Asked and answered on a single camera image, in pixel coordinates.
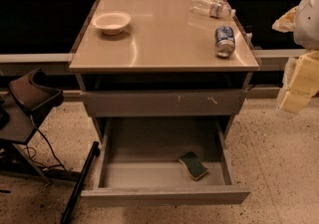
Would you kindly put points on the closed grey top drawer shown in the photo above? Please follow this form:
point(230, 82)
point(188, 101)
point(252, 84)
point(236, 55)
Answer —
point(163, 103)

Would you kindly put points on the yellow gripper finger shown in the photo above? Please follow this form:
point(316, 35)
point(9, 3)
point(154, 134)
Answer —
point(300, 84)
point(286, 22)

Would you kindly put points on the grey drawer cabinet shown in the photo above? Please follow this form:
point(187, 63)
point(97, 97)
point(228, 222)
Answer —
point(165, 47)

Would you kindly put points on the green and yellow sponge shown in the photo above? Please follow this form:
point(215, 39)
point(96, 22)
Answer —
point(193, 167)

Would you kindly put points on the black pole on floor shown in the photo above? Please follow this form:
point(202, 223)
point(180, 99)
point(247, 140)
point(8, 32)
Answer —
point(67, 214)

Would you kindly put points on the dark brown chair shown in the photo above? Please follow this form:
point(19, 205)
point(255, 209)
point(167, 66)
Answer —
point(23, 109)

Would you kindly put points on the white bowl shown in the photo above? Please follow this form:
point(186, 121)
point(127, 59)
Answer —
point(111, 23)

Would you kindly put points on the blue soda can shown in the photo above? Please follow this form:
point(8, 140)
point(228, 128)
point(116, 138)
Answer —
point(224, 42)

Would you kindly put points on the clear plastic water bottle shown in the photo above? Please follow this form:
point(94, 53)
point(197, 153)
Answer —
point(212, 8)

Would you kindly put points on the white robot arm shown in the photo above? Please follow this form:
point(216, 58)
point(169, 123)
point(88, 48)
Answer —
point(306, 25)

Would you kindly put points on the open grey middle drawer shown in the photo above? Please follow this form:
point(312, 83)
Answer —
point(138, 164)

